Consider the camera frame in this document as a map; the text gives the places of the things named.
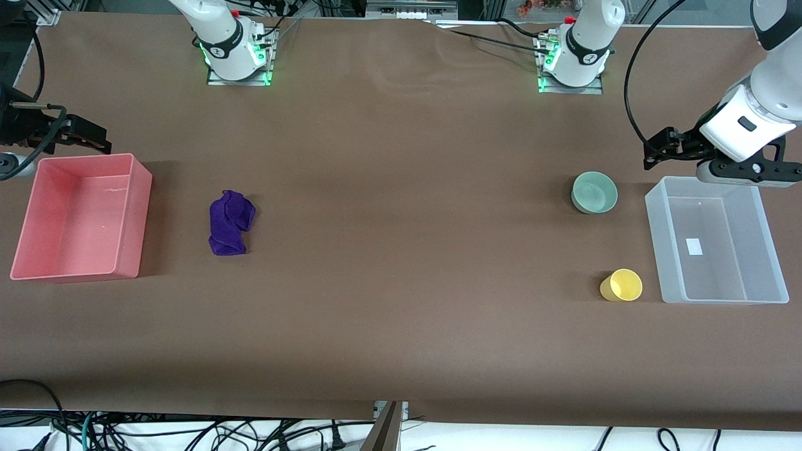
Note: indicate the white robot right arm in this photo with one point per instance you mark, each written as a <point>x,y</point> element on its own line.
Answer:
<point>219,37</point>

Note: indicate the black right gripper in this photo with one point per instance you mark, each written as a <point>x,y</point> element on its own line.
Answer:
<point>19,127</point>

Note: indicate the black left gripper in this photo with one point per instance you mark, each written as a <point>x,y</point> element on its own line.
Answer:
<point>691,143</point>

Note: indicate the white power strip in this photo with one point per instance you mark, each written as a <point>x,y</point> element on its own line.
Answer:
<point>410,7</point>

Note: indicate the pink plastic bin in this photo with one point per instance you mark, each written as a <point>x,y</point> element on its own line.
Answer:
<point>75,219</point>

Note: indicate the yellow plastic cup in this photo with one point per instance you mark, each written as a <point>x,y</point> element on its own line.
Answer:
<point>623,287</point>

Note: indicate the clear plastic bin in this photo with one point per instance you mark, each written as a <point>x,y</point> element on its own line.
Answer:
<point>714,250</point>

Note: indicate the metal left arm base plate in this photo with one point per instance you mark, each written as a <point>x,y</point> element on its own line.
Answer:
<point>598,88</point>

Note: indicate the aluminium frame profile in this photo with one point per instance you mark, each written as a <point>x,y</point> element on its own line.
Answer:
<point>49,12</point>

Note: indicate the pale green bowl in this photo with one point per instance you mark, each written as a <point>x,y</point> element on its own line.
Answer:
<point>594,193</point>

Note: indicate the white sticker label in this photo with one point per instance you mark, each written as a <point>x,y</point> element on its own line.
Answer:
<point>694,247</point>

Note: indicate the orange background items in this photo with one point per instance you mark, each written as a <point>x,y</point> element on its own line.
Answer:
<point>539,6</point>

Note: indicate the metal table leg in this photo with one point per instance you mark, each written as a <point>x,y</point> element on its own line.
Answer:
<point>385,432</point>

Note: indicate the purple cloth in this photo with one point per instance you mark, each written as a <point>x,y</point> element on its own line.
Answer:
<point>227,225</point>

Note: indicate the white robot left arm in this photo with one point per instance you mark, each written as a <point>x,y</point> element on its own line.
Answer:
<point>777,94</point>

